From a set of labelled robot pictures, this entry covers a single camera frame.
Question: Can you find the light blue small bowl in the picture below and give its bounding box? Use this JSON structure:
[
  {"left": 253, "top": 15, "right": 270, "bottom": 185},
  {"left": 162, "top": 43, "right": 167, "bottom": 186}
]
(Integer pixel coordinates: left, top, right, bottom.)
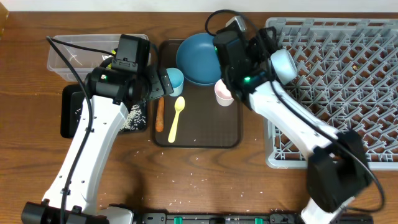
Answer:
[{"left": 271, "top": 49, "right": 297, "bottom": 85}]

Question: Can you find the pile of white rice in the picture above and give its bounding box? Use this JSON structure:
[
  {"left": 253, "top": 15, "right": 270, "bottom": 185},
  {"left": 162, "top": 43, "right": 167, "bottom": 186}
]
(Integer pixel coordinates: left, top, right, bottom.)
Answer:
[{"left": 74, "top": 104, "right": 147, "bottom": 132}]

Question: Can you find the pink plastic cup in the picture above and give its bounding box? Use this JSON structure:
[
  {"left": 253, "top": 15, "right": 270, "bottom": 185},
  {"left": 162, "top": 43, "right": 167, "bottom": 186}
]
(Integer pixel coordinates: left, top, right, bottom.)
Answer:
[{"left": 215, "top": 79, "right": 234, "bottom": 106}]

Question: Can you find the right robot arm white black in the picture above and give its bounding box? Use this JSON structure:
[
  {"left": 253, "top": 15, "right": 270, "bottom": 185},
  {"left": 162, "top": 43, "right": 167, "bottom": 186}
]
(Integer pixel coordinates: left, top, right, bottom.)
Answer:
[{"left": 213, "top": 26, "right": 374, "bottom": 223}]

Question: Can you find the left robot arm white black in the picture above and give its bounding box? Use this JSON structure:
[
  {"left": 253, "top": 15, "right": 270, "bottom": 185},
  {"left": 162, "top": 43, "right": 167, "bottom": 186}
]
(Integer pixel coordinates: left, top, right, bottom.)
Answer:
[{"left": 21, "top": 65, "right": 173, "bottom": 223}]

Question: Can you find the clear plastic waste bin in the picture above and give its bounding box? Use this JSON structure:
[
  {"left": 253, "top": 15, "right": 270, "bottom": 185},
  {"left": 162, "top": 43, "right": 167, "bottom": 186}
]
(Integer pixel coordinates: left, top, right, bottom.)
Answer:
[{"left": 47, "top": 34, "right": 121, "bottom": 82}]

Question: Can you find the black waste tray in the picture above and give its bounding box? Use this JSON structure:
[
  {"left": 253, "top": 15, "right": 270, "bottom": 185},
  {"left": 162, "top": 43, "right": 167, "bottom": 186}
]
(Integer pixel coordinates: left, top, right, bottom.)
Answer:
[{"left": 60, "top": 84, "right": 138, "bottom": 138}]

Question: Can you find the grey dishwasher rack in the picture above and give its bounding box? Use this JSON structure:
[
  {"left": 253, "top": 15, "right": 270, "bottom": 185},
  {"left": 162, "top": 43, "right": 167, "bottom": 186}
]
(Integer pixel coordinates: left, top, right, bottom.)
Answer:
[{"left": 266, "top": 17, "right": 397, "bottom": 170}]

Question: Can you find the light blue plastic cup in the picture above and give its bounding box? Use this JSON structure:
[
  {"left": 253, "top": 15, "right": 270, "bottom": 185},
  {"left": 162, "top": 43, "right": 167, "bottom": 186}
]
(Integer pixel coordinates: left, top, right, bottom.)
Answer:
[{"left": 166, "top": 68, "right": 184, "bottom": 96}]

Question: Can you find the yellow plastic spoon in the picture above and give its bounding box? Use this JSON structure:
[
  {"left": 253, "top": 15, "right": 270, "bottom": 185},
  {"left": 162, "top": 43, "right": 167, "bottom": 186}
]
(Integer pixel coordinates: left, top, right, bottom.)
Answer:
[{"left": 168, "top": 96, "right": 185, "bottom": 143}]

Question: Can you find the orange carrot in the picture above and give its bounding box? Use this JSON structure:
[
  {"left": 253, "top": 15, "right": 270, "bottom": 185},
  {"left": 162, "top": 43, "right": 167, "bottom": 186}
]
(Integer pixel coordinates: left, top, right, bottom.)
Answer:
[{"left": 155, "top": 97, "right": 165, "bottom": 132}]

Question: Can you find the dark blue plate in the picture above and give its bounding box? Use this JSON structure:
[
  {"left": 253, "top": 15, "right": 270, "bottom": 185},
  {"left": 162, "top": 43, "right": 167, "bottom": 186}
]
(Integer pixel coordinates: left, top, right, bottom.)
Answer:
[{"left": 176, "top": 33, "right": 221, "bottom": 86}]

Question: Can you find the brown serving tray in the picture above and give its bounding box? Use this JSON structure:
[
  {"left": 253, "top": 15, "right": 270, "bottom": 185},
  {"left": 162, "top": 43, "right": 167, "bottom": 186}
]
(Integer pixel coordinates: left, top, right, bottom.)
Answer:
[{"left": 151, "top": 39, "right": 243, "bottom": 149}]

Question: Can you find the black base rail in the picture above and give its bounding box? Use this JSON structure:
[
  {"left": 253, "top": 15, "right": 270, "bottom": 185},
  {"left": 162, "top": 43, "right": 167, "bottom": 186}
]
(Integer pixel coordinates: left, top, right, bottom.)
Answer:
[{"left": 133, "top": 211, "right": 374, "bottom": 224}]

